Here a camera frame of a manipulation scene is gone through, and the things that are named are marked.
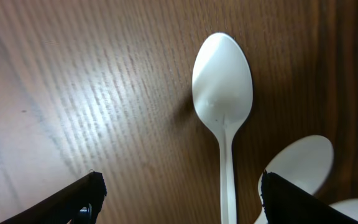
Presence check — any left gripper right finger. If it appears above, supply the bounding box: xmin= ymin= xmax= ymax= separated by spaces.
xmin=261 ymin=171 xmax=358 ymax=224

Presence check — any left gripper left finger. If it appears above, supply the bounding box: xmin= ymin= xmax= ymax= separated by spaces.
xmin=1 ymin=171 xmax=107 ymax=224

